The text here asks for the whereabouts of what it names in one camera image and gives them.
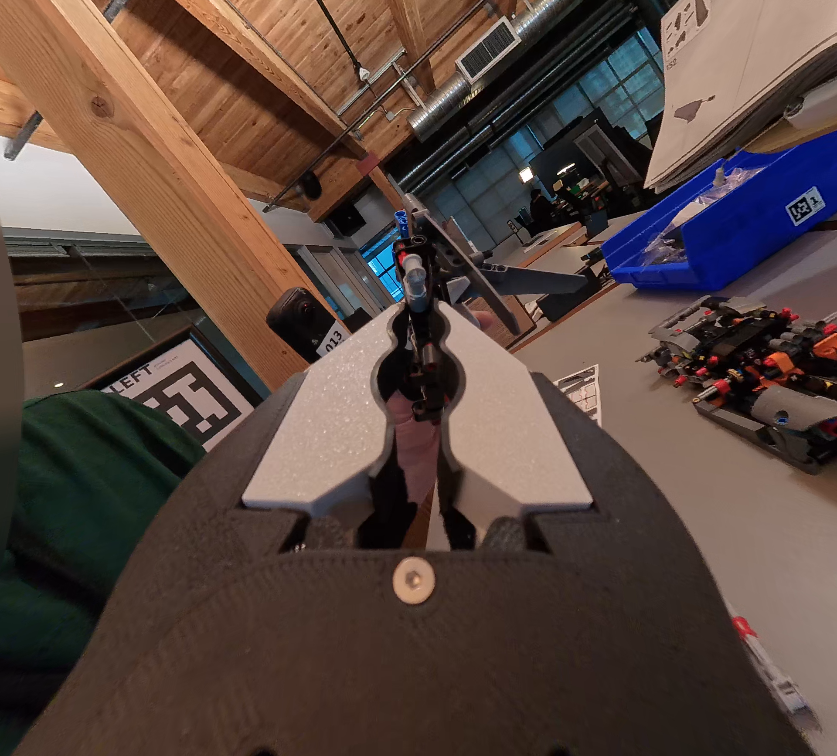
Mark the open instruction booklet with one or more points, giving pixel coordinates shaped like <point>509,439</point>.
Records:
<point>739,50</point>

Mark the small black lego subassembly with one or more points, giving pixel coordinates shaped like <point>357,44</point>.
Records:
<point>444,259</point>

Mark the clear plastic bag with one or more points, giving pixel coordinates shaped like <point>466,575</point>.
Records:
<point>667,246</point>

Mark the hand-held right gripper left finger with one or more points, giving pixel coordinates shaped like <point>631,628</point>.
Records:
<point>320,436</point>

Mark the white book stand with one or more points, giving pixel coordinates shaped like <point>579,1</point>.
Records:
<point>804,122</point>

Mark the lego sticker sheet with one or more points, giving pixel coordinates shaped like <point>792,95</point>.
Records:
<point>582,393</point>

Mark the large lego car chassis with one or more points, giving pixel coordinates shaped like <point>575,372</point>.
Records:
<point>752,377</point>

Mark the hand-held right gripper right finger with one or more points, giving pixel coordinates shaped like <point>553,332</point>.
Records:
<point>516,436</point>

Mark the green sweater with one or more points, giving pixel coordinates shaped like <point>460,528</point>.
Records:
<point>78,507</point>

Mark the blue parts bin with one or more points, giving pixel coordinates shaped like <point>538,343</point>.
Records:
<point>719,233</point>

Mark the silver ventilation duct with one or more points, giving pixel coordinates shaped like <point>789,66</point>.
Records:
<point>523,37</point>

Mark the black tray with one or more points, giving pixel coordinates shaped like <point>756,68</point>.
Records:
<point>575,298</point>

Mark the person's left hand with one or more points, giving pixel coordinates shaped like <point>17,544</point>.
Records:
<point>415,449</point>

